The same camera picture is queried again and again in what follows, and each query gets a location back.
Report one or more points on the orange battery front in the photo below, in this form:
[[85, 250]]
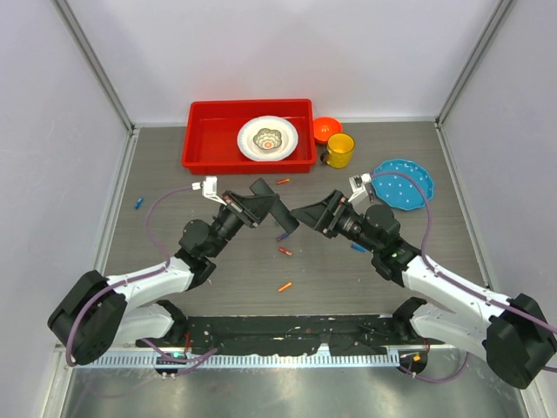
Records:
[[284, 287]]

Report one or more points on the white cable duct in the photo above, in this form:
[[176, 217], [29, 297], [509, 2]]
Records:
[[322, 359]]

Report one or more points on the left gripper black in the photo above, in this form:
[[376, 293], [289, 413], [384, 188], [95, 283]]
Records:
[[251, 210]]

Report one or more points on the orange bowl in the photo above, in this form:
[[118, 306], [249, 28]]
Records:
[[324, 128]]

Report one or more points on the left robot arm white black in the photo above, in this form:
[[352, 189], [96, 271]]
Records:
[[101, 311]]

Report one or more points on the blue dotted plate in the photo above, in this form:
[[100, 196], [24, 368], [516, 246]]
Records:
[[394, 182]]

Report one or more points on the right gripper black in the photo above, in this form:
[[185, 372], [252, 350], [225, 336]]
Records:
[[325, 215]]

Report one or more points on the red battery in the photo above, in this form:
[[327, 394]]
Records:
[[285, 251]]

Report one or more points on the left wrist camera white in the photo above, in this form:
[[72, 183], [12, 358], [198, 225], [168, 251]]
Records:
[[209, 189]]

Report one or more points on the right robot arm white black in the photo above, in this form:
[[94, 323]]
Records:
[[511, 335]]

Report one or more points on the yellow mug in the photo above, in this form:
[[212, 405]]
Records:
[[338, 151]]

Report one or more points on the white plate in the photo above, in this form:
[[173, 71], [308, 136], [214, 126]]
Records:
[[290, 138]]

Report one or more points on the blue battery under right arm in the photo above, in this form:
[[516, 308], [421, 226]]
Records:
[[358, 248]]

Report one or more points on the small patterned bowl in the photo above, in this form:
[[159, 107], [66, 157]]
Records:
[[267, 139]]

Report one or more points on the red plastic bin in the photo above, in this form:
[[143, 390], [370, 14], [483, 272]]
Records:
[[210, 146]]

